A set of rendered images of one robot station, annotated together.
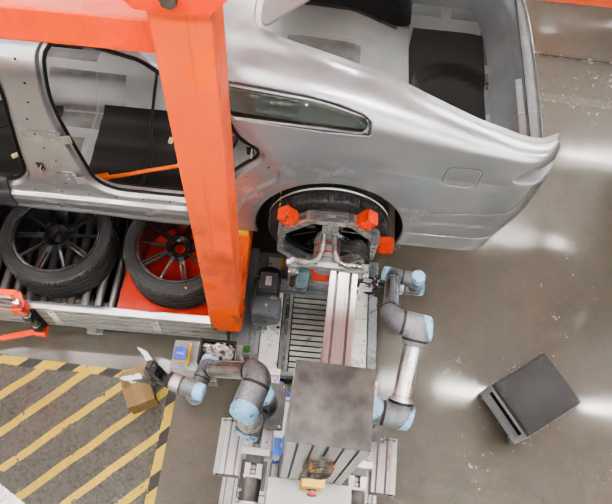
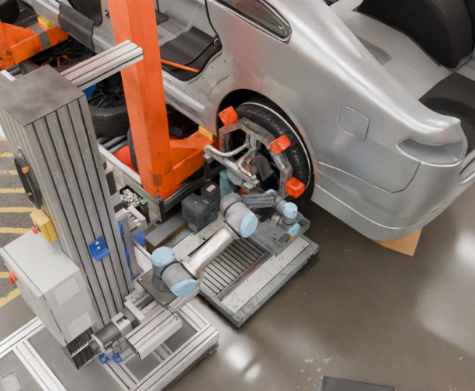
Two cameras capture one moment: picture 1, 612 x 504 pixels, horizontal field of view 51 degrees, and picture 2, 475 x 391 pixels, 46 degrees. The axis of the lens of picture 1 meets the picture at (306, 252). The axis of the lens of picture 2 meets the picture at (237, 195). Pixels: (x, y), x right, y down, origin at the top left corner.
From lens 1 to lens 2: 1.88 m
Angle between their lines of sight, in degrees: 28
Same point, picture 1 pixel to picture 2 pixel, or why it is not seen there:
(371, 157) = (286, 69)
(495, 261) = (429, 312)
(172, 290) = not seen: hidden behind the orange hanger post
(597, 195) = not seen: outside the picture
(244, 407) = not seen: hidden behind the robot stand
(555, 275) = not seen: outside the picture
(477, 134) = (372, 77)
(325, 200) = (257, 112)
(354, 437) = (24, 114)
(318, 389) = (39, 82)
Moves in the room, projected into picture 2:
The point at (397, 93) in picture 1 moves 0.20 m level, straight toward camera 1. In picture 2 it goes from (323, 17) to (290, 30)
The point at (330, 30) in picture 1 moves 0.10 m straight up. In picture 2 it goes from (376, 38) to (379, 25)
